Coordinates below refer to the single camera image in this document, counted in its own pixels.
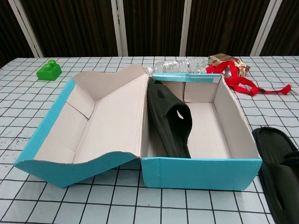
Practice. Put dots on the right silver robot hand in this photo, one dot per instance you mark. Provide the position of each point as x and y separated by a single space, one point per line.
293 159

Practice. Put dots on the black rubber slipper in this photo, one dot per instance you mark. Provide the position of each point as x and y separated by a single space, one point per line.
273 144
168 102

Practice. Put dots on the light blue cardboard shoe box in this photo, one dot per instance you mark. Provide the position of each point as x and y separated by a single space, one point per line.
201 172

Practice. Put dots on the gold foil snack wrapper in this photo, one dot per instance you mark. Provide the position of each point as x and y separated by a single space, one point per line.
238 64

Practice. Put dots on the clear plastic water bottle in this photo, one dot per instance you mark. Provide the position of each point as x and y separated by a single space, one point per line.
182 65

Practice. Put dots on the white black grid tablecloth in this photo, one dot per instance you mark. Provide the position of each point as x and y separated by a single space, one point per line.
130 205

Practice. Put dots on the green toy building block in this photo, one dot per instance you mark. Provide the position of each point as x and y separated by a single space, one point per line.
49 73

